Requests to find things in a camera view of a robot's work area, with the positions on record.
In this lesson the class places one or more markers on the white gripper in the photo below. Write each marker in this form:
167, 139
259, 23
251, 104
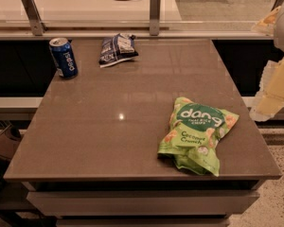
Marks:
270, 100

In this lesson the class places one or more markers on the green rice chip bag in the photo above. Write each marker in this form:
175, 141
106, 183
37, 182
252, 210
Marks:
195, 130

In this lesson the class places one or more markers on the blue chip bag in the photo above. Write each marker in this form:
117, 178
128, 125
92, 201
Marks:
116, 49

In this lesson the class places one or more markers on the blue Pepsi can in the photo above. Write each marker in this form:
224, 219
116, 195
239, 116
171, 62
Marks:
62, 53

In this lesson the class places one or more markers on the grey drawer cabinet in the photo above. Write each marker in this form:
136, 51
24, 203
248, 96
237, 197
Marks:
143, 208

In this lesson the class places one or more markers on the dark chair at left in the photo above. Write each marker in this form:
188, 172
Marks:
10, 139

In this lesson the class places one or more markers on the middle metal railing post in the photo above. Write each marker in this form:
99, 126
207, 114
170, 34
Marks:
155, 17

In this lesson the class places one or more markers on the left metal railing post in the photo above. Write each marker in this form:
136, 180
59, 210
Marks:
35, 21

